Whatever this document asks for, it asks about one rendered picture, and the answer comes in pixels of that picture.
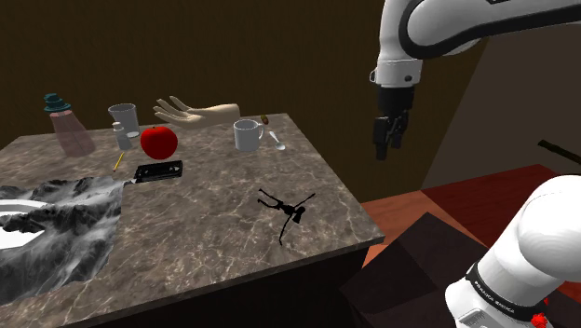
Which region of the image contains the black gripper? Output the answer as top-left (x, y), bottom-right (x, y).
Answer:
top-left (372, 85), bottom-right (416, 162)

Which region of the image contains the silver spoon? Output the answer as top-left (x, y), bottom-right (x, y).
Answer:
top-left (268, 130), bottom-right (287, 152)

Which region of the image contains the black skeleton figure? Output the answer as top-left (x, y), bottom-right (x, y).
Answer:
top-left (256, 186), bottom-right (317, 247)

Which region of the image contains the dark robot stand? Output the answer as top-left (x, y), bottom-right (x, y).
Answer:
top-left (339, 211), bottom-right (500, 328)

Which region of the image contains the white mug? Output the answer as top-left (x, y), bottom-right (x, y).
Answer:
top-left (232, 118), bottom-right (265, 153)

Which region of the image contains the dark brown stick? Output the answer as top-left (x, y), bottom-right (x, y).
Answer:
top-left (536, 139), bottom-right (581, 166)

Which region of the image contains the beige mannequin hand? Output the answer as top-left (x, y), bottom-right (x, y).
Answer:
top-left (152, 95), bottom-right (241, 131)

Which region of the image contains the marble top table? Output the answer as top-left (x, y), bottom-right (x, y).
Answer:
top-left (0, 112), bottom-right (386, 328)

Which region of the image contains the red apple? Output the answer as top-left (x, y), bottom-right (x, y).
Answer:
top-left (139, 125), bottom-right (180, 161)

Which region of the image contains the black cassette tape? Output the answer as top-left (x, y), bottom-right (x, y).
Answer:
top-left (134, 159), bottom-right (184, 185)

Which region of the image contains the clear drinking glass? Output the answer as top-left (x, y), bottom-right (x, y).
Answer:
top-left (107, 102), bottom-right (142, 139)

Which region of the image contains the small grey bottle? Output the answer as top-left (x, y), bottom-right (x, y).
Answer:
top-left (112, 121), bottom-right (134, 152)

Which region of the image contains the pink bottle with teal cap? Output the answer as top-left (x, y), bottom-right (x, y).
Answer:
top-left (43, 92), bottom-right (97, 158)

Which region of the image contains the grey mountain print cloth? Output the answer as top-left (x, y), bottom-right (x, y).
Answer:
top-left (0, 175), bottom-right (127, 307)

